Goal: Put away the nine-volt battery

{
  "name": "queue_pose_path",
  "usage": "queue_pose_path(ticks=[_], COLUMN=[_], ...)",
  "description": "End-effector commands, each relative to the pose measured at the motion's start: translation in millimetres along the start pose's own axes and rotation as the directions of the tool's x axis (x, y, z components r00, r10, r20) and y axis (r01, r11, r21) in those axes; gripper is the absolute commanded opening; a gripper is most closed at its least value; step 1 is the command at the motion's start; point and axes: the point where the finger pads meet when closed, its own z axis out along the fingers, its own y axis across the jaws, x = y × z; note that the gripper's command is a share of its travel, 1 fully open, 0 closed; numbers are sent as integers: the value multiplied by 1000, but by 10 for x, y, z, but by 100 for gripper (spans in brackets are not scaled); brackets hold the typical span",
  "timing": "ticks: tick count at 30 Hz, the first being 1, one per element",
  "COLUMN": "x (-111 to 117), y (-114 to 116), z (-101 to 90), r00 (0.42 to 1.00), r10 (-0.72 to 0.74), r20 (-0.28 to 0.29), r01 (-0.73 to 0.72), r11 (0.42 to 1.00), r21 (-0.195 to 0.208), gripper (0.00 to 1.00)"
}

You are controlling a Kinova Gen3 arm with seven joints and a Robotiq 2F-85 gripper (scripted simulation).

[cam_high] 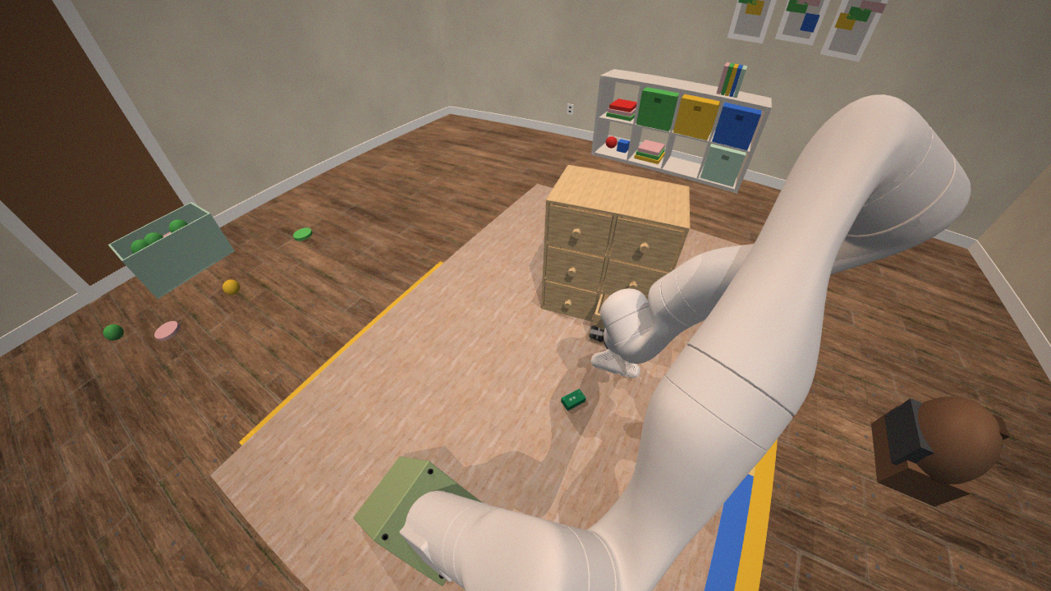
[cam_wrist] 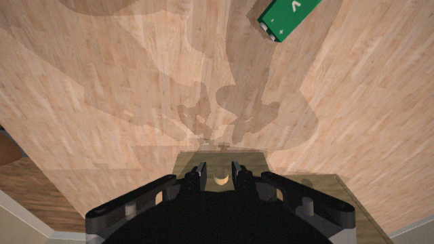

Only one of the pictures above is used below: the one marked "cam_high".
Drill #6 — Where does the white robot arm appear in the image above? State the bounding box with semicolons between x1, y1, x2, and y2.
400;94;971;591

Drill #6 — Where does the light wooden chest of drawers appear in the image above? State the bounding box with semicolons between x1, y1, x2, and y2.
541;165;691;322

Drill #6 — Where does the green nine-volt battery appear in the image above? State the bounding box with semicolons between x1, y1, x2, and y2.
561;388;586;410

